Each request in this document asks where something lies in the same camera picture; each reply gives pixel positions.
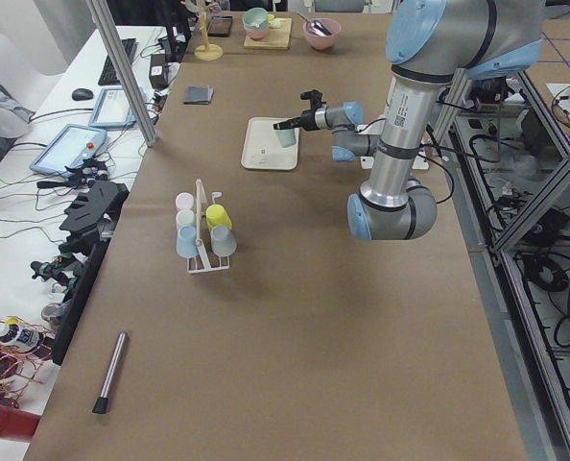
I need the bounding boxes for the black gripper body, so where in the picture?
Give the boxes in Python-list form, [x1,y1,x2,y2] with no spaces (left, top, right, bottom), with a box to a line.
[299,110,317,131]

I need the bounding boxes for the green cup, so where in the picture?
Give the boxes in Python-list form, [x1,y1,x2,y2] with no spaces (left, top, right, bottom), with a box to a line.
[273,126,297,148]

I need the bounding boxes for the cream rabbit tray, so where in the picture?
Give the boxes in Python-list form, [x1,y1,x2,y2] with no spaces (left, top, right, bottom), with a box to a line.
[241,117,299,171]

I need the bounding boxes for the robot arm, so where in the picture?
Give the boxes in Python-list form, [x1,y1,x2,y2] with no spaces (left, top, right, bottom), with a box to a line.
[273,1,545,240]

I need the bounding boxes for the yellow cup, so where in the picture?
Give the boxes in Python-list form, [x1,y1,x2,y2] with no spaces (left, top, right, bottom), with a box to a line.
[205,204,233,230]

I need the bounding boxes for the pink cup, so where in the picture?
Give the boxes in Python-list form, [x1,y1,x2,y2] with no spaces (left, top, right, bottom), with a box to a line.
[175,192,195,211]

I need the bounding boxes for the grey cup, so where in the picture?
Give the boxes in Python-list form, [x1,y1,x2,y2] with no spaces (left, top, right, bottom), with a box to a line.
[211,225,237,257]

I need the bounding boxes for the cream cup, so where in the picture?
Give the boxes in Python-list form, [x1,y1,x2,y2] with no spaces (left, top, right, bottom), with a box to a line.
[176,209,196,230]

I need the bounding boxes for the blue cup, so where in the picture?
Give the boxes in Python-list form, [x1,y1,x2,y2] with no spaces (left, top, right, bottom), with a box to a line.
[176,225,198,259]

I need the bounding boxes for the wooden cutting board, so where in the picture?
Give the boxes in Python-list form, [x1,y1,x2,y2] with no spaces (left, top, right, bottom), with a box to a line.
[243,18,293,51]

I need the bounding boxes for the pink bowl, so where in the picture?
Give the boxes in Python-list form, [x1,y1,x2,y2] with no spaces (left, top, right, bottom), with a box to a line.
[302,18,342,50]

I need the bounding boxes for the metal scoop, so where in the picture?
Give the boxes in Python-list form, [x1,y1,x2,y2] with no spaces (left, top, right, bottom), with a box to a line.
[297,12,332,36]

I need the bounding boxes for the grey folded cloth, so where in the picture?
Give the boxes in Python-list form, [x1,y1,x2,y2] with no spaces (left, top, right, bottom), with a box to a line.
[183,85,214,105]

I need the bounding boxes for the stacked green bowls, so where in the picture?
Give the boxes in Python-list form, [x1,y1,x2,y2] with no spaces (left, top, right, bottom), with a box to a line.
[243,8,270,39]

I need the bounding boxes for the wooden mug tree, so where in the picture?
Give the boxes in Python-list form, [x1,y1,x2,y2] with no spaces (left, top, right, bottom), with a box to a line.
[181,1,224,61]

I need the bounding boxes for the dark wooden box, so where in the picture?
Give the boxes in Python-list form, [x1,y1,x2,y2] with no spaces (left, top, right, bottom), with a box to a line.
[207,16,233,37]

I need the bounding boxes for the far teach pendant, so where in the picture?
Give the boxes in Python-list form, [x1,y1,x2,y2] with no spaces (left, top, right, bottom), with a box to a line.
[88,86,135,130]

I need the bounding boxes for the teach pendant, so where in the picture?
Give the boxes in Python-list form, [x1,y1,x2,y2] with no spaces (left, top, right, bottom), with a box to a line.
[88,86,135,130]
[29,124,107,176]

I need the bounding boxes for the black keyboard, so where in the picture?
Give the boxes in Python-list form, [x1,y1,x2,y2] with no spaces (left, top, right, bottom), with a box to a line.
[97,37,138,86]

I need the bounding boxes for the black computer mouse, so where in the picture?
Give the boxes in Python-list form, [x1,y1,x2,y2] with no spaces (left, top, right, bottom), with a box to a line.
[71,87,94,101]

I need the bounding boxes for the black slotted stand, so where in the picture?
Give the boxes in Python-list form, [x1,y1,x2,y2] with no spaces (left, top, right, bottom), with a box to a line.
[59,181,130,239]

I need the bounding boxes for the near teach pendant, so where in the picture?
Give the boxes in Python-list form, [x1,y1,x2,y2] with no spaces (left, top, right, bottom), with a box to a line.
[29,124,107,176]

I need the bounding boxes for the red cylinder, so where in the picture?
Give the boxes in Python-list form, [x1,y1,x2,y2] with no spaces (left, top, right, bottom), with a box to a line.
[0,405,41,442]

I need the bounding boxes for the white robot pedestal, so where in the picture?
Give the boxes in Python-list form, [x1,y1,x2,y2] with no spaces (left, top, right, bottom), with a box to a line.
[355,73,438,170]

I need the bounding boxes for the white wire cup rack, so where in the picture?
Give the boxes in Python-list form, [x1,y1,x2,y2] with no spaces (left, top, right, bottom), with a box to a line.
[183,179,230,274]

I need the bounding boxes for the aluminium frame post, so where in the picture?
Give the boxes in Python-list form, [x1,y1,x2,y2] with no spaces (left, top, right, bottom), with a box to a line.
[86,0,157,148]

